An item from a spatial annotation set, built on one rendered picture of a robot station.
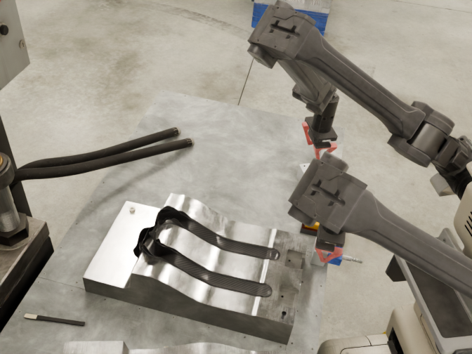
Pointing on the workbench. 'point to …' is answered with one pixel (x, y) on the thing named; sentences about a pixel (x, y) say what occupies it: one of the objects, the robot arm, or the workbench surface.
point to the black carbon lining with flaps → (151, 248)
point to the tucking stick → (54, 319)
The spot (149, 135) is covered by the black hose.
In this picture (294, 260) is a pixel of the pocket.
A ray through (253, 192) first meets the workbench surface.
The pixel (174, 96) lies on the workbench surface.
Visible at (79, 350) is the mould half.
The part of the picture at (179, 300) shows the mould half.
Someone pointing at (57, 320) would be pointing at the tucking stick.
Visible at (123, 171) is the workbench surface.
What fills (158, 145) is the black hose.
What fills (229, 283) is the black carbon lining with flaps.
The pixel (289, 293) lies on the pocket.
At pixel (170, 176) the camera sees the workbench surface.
